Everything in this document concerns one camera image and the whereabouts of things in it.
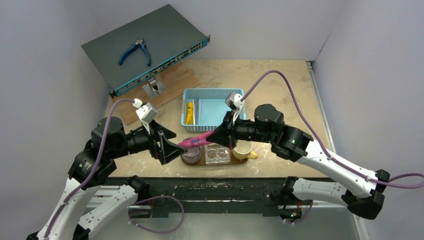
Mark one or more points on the yellow toothpaste tube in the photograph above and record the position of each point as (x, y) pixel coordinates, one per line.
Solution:
(190, 119)

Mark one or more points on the dark wooden oval tray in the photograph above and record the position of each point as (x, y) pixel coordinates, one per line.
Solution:
(202, 161)

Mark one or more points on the metal stand bracket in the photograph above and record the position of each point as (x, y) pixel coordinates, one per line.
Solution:
(154, 86)

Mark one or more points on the yellow mug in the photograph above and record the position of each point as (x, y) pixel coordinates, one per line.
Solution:
(244, 150)

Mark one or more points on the grey network switch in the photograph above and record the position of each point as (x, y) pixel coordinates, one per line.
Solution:
(144, 47)

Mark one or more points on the clear glass toothbrush holder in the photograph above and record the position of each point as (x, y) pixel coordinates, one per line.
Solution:
(216, 154)

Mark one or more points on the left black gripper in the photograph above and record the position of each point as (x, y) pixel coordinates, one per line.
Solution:
(167, 150)

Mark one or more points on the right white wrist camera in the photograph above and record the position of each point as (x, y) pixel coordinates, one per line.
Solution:
(236, 103)

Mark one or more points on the purple translucent cup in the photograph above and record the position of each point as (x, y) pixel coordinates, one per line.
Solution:
(193, 155)

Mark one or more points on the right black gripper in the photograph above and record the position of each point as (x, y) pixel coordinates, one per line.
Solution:
(230, 131)

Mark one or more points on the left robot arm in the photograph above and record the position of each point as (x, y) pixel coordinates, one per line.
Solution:
(90, 170)

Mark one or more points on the wooden base board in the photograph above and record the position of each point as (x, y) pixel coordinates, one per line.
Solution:
(175, 79)

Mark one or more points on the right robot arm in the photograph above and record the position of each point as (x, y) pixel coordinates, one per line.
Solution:
(351, 186)

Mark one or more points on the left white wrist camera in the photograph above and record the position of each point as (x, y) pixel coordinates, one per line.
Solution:
(146, 113)

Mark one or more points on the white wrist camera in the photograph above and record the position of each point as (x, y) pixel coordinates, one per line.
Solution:
(236, 103)
(146, 113)

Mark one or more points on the light blue plastic basket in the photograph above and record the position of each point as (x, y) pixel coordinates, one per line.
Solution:
(213, 107)

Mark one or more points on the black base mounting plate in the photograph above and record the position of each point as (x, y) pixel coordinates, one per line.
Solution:
(161, 196)

